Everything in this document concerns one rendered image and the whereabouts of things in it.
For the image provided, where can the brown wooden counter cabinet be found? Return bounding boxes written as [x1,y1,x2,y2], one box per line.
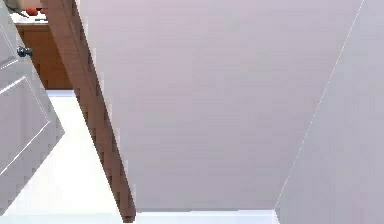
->
[9,12,74,90]

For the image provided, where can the grey panelled room door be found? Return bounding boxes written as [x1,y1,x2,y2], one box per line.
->
[0,0,66,216]

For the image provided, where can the dark round door knob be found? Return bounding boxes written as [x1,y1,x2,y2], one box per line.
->
[16,45,34,58]

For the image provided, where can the brown wooden door frame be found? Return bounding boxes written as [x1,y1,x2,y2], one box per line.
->
[40,0,137,224]

